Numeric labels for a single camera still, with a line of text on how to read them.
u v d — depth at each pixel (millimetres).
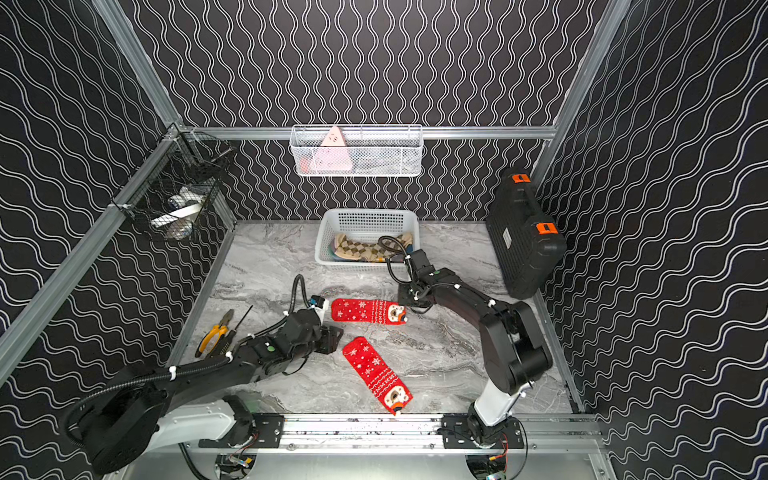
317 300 765
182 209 762
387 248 809
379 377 830
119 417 419
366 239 1136
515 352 483
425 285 676
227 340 891
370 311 950
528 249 853
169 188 923
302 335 655
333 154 907
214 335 904
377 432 762
